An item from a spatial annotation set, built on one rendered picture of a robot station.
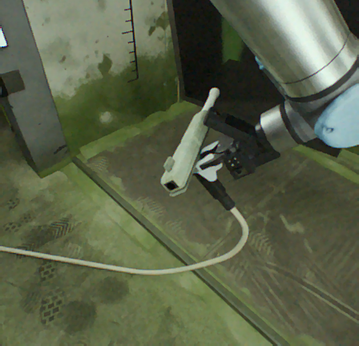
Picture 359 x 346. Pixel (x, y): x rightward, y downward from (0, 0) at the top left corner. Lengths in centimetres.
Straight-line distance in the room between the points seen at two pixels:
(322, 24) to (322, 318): 93
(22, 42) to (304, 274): 138
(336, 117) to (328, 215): 105
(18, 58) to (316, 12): 119
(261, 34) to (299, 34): 3
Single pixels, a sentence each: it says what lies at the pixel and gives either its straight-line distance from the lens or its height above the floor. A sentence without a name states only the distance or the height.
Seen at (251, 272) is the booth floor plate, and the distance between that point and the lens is 110.
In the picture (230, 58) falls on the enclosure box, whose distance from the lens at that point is 139.
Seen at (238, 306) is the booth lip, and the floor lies 4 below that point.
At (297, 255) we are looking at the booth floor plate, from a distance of 119.
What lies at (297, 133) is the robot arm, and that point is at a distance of 57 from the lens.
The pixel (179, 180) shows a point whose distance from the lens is 58.
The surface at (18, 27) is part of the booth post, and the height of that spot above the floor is 70.
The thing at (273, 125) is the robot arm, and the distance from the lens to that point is 57.
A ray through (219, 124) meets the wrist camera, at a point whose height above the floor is 67.
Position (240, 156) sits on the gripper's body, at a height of 61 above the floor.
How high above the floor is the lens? 98
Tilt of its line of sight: 40 degrees down
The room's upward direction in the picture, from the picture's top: straight up
